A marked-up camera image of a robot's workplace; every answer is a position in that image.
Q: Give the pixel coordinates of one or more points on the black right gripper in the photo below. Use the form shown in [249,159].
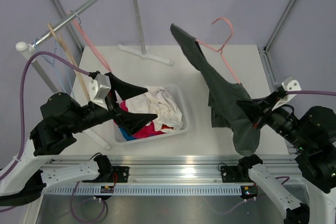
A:
[261,114]

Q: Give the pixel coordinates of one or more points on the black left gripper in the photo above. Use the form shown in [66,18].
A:
[112,107]

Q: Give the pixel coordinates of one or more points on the dark grey t shirt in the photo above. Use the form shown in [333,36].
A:
[223,96]

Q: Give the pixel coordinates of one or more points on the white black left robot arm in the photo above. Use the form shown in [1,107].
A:
[23,180]

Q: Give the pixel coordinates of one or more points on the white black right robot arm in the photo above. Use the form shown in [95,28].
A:
[313,136]

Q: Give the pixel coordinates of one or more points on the thick pink plastic hanger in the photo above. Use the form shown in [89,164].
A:
[93,48]

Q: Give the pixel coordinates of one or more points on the beige wooden hanger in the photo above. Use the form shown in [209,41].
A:
[59,39]

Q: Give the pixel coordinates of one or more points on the white cloth in basket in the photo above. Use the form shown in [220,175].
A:
[157,101]

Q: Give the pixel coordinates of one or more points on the white plastic laundry basket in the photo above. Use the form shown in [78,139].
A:
[176,93]

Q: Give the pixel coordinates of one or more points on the silver white clothes rack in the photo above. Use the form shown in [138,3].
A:
[27,50]

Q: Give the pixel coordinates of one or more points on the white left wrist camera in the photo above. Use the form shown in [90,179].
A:
[98,88]

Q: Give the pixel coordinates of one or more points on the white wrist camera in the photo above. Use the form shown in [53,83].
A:
[288,85]
[98,88]

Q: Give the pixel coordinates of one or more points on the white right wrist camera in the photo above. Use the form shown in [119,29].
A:
[288,85]

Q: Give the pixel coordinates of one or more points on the aluminium mounting rail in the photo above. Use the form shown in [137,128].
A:
[181,169]

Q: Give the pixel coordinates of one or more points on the white slotted cable duct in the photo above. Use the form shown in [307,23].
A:
[148,190]

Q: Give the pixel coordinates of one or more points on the blue wire hanger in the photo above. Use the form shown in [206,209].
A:
[63,74]

